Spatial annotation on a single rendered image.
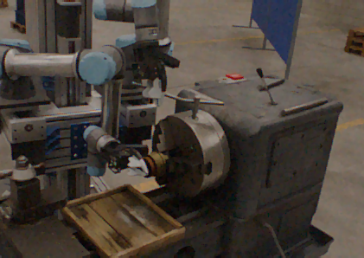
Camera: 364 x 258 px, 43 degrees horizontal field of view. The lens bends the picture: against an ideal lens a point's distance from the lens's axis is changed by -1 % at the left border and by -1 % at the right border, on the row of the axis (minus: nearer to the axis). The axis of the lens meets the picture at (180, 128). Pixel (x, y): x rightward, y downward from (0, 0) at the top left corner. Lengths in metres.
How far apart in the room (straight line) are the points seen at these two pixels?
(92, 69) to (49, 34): 0.55
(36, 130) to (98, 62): 0.44
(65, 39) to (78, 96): 0.28
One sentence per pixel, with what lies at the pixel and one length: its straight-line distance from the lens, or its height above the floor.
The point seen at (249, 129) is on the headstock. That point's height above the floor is 1.23.
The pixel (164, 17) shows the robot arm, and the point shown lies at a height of 1.50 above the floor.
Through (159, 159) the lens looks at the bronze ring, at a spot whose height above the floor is 1.11.
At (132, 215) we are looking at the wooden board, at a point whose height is 0.88.
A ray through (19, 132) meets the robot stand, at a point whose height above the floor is 1.07.
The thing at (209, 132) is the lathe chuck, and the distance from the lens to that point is 1.63.
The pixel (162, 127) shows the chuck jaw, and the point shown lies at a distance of 1.69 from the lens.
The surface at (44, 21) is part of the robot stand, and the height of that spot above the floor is 1.43.
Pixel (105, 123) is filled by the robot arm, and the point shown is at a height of 1.11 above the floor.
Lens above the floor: 1.85
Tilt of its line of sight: 23 degrees down
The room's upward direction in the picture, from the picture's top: 5 degrees clockwise
